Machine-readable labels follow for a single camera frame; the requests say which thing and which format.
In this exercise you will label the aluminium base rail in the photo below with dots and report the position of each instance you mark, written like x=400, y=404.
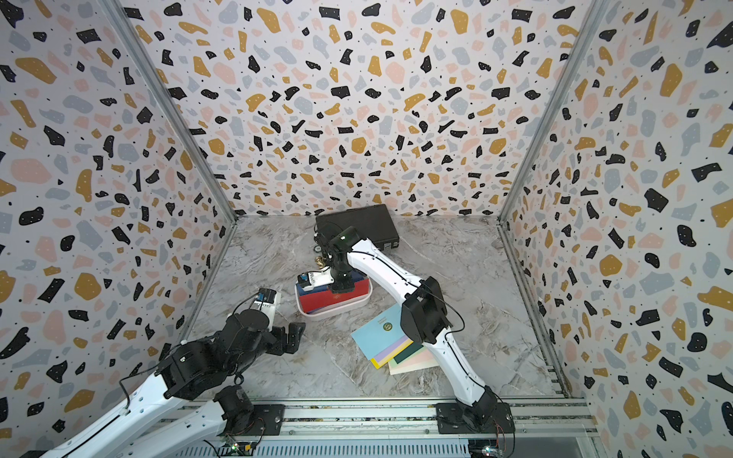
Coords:
x=421, y=427

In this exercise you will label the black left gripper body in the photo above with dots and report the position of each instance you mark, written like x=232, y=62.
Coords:
x=274, y=342

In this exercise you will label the pink envelope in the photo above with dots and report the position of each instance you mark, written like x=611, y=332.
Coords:
x=422, y=356

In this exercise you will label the light blue envelope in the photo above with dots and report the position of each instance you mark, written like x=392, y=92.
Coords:
x=379, y=333

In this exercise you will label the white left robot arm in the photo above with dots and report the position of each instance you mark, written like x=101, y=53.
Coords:
x=193, y=395

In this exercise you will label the white storage tray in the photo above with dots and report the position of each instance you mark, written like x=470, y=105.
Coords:
x=339, y=310

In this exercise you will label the dark blue envelope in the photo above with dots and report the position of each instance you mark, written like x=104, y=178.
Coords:
x=357, y=277

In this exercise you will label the lilac envelope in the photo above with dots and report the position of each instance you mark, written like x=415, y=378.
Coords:
x=404, y=339

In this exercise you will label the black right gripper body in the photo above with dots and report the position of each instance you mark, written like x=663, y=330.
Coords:
x=341, y=284

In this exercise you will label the aluminium corner post left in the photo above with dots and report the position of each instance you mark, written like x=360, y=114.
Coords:
x=128, y=35

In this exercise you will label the aluminium corner post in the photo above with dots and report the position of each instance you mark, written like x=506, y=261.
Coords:
x=128, y=35
x=585, y=35

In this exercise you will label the dark green envelope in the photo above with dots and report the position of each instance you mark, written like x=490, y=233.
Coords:
x=407, y=352

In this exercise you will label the black metal briefcase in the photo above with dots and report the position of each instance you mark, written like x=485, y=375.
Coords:
x=372, y=222

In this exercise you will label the aluminium corner post right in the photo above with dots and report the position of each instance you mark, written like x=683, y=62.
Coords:
x=585, y=35

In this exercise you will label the bright yellow envelope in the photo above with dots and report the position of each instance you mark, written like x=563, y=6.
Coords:
x=387, y=355

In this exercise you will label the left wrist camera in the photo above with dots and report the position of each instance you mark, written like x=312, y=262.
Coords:
x=267, y=302

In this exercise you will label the red envelope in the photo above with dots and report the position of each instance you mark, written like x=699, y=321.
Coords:
x=322, y=299

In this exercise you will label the small electronics board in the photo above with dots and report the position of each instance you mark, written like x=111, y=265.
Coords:
x=231, y=447

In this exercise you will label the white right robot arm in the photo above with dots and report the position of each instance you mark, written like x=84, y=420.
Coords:
x=424, y=314

